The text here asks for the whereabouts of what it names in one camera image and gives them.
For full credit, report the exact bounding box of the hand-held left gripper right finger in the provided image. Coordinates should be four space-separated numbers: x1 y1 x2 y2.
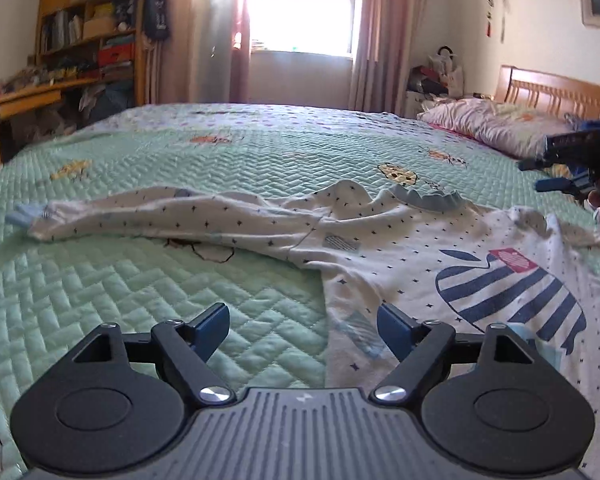
370 302 535 405

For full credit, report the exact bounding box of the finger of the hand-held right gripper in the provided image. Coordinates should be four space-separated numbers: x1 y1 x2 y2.
517 155 557 172
535 174 597 201

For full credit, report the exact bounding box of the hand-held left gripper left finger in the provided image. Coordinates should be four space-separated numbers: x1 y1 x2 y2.
72 302 233 407

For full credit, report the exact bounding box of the white star-print shirt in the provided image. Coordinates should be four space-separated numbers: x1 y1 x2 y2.
5 179 600 480

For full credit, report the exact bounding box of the pink patterned pillow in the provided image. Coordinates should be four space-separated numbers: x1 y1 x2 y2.
416 96 582 162

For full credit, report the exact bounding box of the wooden headboard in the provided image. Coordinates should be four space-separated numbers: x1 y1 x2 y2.
494 64 600 122

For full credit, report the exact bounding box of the green quilted bee bedspread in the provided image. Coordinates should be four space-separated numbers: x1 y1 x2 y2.
0 102 600 480

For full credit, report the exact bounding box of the pile of bags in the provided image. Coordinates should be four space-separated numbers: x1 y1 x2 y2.
404 44 467 107

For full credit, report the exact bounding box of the pink curtain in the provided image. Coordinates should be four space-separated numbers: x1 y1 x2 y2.
154 0 254 107
349 0 434 114

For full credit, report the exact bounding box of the bright window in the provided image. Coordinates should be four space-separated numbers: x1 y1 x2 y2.
234 0 367 59

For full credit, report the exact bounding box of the wooden desk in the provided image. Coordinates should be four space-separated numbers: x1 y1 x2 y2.
0 76 102 182

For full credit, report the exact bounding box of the navy hanging bag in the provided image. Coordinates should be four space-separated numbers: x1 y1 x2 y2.
141 0 173 44

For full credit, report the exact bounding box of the wooden bookshelf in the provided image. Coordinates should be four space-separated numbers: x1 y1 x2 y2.
31 0 157 107

